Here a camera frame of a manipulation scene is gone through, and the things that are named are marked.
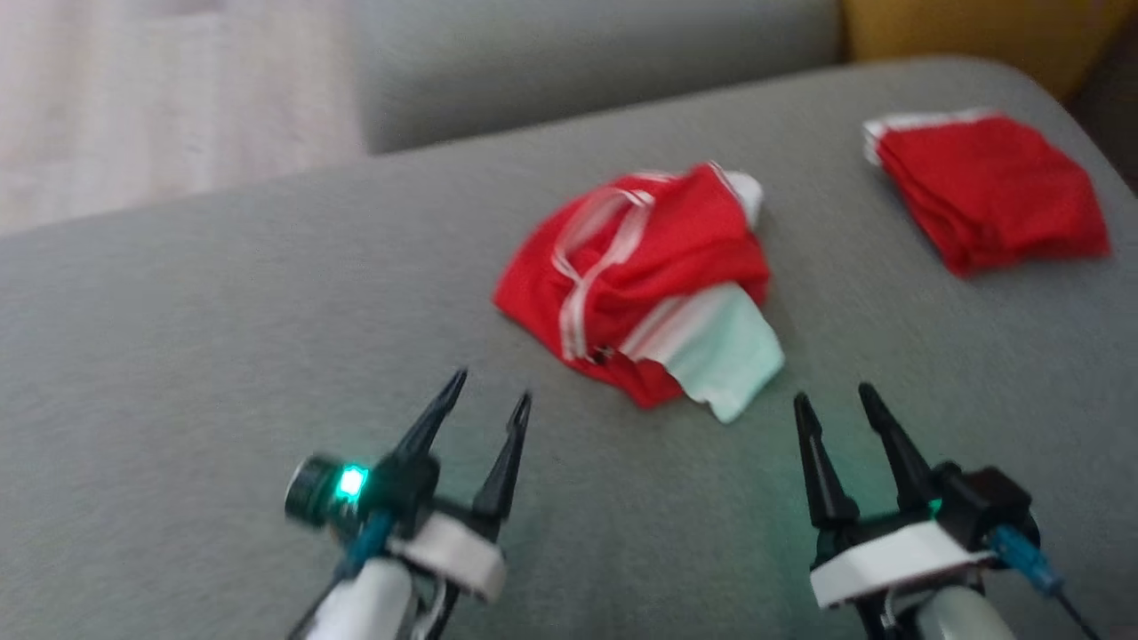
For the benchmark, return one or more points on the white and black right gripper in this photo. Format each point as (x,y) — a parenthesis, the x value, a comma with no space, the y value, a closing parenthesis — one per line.
(898,560)

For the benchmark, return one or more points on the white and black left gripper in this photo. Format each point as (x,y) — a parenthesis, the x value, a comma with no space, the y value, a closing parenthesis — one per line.
(453,551)

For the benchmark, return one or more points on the red jersey with white trim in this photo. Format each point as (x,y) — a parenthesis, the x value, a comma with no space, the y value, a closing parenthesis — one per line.
(676,249)

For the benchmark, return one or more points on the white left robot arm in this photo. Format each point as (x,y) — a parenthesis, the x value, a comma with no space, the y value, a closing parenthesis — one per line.
(373,604)

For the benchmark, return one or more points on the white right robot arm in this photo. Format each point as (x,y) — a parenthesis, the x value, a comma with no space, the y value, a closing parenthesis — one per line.
(965,622)

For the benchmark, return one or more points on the folded red garment stack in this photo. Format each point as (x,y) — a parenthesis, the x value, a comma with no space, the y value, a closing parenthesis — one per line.
(987,187)

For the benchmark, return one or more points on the grey sofa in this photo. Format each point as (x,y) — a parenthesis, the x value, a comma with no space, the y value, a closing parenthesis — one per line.
(222,311)

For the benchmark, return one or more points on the grey sofa seat cushion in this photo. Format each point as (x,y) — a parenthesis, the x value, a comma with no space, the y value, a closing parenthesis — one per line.
(578,62)

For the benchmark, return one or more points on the yellow sofa back cushion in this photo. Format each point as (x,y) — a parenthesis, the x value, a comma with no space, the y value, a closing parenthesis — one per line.
(978,36)

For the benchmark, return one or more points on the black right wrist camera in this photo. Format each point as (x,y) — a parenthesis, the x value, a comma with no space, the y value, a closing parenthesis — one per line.
(982,502)

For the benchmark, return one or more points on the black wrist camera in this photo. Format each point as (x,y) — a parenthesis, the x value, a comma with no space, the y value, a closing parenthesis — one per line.
(316,493)
(982,502)

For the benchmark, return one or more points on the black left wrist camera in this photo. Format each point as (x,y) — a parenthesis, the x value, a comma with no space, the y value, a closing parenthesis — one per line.
(316,493)

